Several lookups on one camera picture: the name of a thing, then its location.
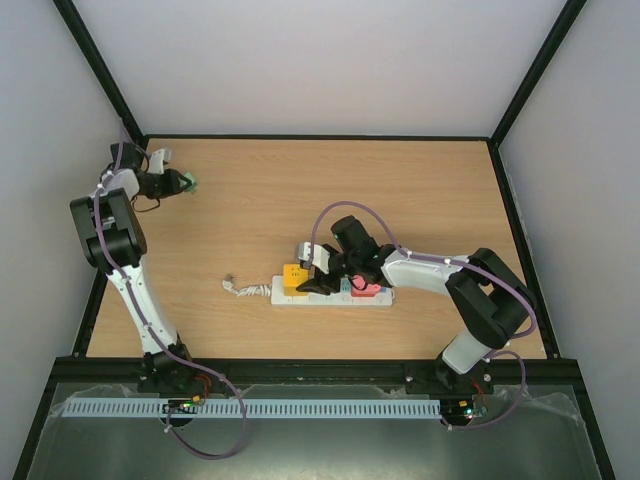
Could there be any blue usb charger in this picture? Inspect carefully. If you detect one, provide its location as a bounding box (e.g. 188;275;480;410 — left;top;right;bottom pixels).
340;277;352;296

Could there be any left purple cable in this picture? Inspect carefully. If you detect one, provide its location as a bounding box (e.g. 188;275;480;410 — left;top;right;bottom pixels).
92;124;248;459

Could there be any green plug adapter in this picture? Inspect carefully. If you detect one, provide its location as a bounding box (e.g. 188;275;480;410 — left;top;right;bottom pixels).
184;172;198;194

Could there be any black aluminium frame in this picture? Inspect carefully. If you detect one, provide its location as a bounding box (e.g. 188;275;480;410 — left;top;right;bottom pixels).
14;1;615;479

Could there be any white power strip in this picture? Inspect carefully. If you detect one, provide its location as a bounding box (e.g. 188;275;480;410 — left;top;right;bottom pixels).
271;275;394;308

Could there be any light blue cable duct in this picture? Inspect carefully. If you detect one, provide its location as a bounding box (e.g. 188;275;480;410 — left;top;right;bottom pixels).
62;398;442;420

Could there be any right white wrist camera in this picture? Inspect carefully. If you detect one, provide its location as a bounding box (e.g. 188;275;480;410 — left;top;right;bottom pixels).
295;242;331;274

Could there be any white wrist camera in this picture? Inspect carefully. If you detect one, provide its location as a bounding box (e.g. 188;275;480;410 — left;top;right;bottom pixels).
295;242;331;274
147;147;172;175

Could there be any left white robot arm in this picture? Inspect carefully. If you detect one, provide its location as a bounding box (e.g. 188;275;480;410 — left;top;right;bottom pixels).
70;141;198;395

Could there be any white coiled power cord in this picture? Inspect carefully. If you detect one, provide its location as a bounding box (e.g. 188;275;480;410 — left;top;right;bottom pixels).
221;273;274;300

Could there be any yellow cube socket adapter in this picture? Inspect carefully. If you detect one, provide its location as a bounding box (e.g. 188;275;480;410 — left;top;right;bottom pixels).
282;263;309;297

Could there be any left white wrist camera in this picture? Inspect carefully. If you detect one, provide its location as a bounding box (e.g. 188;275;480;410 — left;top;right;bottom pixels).
147;147;172;175

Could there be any red cube socket adapter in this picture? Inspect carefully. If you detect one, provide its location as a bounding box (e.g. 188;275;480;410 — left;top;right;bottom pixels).
349;275;384;298

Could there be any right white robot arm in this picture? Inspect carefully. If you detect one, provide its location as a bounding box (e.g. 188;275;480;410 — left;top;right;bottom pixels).
296;216;537;392

